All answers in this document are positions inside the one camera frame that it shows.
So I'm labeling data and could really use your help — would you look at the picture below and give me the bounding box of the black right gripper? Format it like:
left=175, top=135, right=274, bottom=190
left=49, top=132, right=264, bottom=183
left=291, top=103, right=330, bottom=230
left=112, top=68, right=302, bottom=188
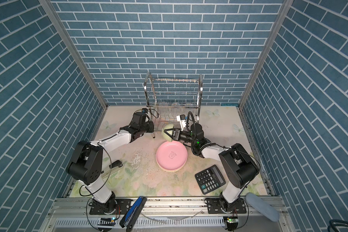
left=165, top=129, right=198, bottom=146

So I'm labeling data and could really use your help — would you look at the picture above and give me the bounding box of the light green bowl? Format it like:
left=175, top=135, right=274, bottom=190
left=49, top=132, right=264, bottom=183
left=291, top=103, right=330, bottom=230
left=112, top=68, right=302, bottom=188
left=161, top=124, right=174, bottom=142

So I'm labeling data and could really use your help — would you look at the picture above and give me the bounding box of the pink plastic plate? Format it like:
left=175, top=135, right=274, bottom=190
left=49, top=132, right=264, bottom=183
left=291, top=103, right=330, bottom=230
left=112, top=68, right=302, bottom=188
left=156, top=141, right=188, bottom=169

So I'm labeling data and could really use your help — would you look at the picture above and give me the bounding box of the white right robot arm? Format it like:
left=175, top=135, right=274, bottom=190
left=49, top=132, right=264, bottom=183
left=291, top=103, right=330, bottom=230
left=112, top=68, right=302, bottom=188
left=162, top=123, right=260, bottom=213

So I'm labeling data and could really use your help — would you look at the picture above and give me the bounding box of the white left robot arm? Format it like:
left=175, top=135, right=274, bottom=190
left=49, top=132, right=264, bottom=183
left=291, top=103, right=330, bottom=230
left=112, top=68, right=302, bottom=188
left=66, top=108, right=154, bottom=214

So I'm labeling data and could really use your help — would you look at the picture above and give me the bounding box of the silver metal dish rack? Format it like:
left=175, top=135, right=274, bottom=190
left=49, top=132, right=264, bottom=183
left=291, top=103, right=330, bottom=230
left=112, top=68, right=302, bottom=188
left=144, top=72, right=203, bottom=135

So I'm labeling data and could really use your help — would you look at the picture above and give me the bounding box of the black grey stapler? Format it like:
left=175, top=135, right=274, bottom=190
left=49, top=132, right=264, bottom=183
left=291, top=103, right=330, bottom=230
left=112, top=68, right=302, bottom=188
left=102, top=160, right=123, bottom=175

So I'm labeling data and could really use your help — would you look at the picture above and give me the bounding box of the black calculator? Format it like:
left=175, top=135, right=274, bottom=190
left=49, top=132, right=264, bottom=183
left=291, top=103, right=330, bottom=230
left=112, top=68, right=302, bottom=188
left=195, top=165, right=226, bottom=195

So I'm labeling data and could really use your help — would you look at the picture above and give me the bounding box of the blue black stapler tool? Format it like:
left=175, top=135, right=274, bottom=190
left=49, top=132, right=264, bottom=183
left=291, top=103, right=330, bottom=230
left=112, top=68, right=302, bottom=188
left=119, top=196, right=147, bottom=232

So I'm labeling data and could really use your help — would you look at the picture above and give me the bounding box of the grey blue oval pad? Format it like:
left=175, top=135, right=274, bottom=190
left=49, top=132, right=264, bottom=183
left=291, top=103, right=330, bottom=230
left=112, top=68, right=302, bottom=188
left=246, top=192, right=280, bottom=222

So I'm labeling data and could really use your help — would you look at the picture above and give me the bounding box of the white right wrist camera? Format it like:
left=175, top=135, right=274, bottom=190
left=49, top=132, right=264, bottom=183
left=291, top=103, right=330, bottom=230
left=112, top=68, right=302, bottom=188
left=177, top=114, right=187, bottom=131

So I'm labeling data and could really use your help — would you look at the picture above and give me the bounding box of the aluminium corner post left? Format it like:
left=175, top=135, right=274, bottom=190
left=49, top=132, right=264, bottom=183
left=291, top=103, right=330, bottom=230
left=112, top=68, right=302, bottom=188
left=39, top=0, right=108, bottom=110

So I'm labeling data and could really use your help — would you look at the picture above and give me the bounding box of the aluminium corner post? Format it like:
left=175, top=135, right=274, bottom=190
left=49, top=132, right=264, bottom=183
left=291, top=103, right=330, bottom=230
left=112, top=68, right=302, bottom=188
left=39, top=0, right=108, bottom=110
left=239, top=0, right=293, bottom=109

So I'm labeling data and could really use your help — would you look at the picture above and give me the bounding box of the aluminium corner post right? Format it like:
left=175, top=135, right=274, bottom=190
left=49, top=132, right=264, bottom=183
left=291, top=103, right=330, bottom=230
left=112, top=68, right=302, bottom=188
left=239, top=0, right=293, bottom=109

